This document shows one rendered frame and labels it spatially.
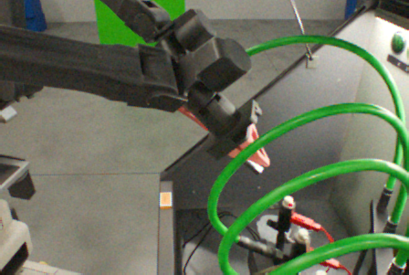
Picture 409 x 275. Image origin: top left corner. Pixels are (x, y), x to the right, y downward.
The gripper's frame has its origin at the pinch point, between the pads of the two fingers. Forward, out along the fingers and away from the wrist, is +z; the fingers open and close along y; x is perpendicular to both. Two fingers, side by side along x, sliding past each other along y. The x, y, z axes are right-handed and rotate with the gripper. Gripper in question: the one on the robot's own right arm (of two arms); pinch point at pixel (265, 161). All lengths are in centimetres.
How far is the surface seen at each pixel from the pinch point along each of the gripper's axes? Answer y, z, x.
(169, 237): -34.6, 6.5, 4.9
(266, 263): -16.6, 20.4, -0.6
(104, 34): -162, -76, 281
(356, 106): 17.7, -2.7, -6.0
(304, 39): 16.5, -9.9, 8.5
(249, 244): -8.2, 6.3, -9.4
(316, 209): -15, 43, 33
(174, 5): -92, -43, 308
